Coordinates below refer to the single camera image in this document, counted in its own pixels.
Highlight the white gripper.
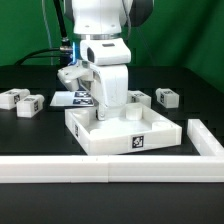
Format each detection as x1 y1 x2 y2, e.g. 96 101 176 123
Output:
80 38 131 121

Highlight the white square tabletop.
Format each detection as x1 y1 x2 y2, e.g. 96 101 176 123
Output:
65 103 182 155

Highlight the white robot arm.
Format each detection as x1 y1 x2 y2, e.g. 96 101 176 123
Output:
65 0 154 120

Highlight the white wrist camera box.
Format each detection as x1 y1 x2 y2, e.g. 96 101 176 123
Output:
57 60 93 92

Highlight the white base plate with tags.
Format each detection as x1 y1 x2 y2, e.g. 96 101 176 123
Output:
50 91 94 107

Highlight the black cable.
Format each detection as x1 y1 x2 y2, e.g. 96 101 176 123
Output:
13 0 74 66

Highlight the white L-shaped fence wall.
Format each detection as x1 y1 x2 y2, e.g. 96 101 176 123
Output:
0 119 224 183

